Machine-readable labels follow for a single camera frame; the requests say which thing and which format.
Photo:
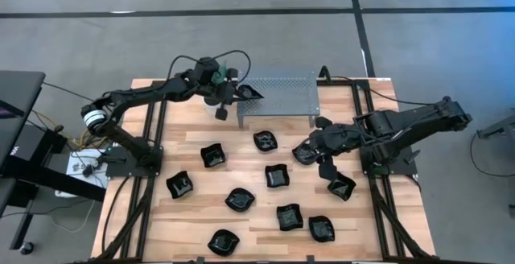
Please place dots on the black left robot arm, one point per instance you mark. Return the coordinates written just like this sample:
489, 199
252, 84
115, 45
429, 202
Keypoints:
141, 95

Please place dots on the black floor stand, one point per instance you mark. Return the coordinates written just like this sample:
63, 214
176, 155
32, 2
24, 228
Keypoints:
497, 127

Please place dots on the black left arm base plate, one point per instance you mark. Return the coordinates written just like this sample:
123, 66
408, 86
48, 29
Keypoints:
120, 169

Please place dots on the small black edge clip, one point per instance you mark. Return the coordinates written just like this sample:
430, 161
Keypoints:
310, 259
200, 260

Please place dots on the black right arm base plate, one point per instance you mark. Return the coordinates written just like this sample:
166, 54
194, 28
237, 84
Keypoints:
402, 167

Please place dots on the black desk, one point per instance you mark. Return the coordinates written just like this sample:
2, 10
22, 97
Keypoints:
16, 95

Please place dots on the snake plant in white pot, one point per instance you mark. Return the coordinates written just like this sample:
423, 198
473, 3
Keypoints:
221, 75

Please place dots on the black leaf-shaped mini plate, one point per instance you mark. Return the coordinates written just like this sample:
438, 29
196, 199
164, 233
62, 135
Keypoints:
223, 242
240, 199
265, 141
301, 155

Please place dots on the black teardrop mini plate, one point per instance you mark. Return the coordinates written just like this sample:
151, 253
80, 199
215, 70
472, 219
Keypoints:
250, 92

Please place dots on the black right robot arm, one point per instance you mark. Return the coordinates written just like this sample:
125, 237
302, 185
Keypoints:
422, 115

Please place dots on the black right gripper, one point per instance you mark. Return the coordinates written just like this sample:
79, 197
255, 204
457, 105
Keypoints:
338, 139

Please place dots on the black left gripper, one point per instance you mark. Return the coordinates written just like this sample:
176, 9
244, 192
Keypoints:
225, 91

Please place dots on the black caster wheel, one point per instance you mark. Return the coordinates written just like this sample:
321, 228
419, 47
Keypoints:
26, 248

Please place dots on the grey perforated metal shelf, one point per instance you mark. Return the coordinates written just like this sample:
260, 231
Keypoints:
281, 95

